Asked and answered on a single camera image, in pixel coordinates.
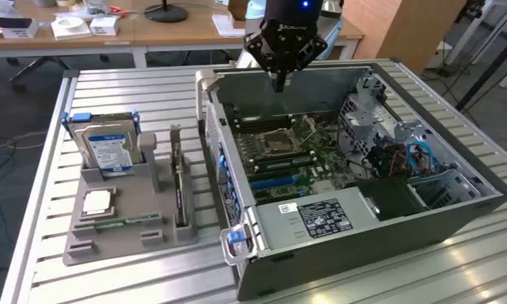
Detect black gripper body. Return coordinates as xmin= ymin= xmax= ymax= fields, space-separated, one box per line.
xmin=258 ymin=0 xmax=325 ymax=74

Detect white papers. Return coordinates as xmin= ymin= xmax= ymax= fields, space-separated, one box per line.
xmin=211 ymin=13 xmax=248 ymax=39

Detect wooden desk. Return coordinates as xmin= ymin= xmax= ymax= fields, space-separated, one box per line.
xmin=0 ymin=0 xmax=366 ymax=60

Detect wooden cabinet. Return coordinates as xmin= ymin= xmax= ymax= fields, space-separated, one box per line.
xmin=342 ymin=0 xmax=469 ymax=75

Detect metal socket cover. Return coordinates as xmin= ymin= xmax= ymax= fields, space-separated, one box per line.
xmin=290 ymin=113 xmax=323 ymax=144

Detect black lamp base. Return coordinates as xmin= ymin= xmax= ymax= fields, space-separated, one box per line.
xmin=143 ymin=0 xmax=190 ymax=23

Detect silver metal drive cage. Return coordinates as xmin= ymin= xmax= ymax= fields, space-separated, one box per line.
xmin=337 ymin=93 xmax=407 ymax=150

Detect CPU socket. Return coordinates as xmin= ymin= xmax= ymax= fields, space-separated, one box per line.
xmin=260 ymin=130 xmax=298 ymax=153

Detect green motherboard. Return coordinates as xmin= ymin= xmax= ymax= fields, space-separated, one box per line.
xmin=230 ymin=112 xmax=363 ymax=205

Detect small white box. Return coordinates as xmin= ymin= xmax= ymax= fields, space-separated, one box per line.
xmin=88 ymin=16 xmax=122 ymax=36

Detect blue expansion slot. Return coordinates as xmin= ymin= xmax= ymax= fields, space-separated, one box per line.
xmin=250 ymin=175 xmax=302 ymax=191

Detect black stand leg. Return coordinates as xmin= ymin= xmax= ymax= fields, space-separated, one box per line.
xmin=453 ymin=18 xmax=507 ymax=111

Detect hard disk with blue caddy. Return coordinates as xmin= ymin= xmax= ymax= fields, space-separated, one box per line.
xmin=60 ymin=108 xmax=143 ymax=178

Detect office chair base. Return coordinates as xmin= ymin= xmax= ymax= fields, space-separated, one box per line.
xmin=7 ymin=56 xmax=112 ymax=93

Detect silver disk bay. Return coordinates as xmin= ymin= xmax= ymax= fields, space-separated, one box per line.
xmin=407 ymin=168 xmax=483 ymax=210

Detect grey power supply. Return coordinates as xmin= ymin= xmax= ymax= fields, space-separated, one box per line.
xmin=252 ymin=186 xmax=385 ymax=251

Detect white labelled box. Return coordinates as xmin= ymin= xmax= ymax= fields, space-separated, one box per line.
xmin=1 ymin=18 xmax=40 ymax=39

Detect silver CPU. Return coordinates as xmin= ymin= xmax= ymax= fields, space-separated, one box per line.
xmin=82 ymin=190 xmax=114 ymax=214

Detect grey parts rack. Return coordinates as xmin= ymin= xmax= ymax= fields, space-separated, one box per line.
xmin=62 ymin=132 xmax=202 ymax=267

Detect dark grey PC case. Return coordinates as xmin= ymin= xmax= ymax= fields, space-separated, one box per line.
xmin=194 ymin=61 xmax=507 ymax=301

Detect green RAM stick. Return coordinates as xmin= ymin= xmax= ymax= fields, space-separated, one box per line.
xmin=76 ymin=213 xmax=160 ymax=230

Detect grey case handle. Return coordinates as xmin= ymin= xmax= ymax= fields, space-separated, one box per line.
xmin=195 ymin=70 xmax=219 ymax=93
xmin=219 ymin=224 xmax=255 ymax=265

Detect black wire bundle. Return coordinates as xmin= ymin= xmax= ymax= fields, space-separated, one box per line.
xmin=337 ymin=125 xmax=407 ymax=180

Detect red wire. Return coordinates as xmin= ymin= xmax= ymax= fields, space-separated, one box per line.
xmin=389 ymin=148 xmax=403 ymax=177

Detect blue wire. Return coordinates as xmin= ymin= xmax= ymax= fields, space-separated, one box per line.
xmin=406 ymin=141 xmax=439 ymax=178

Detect white floor cable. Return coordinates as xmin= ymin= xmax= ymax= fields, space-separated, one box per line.
xmin=0 ymin=130 xmax=48 ymax=150

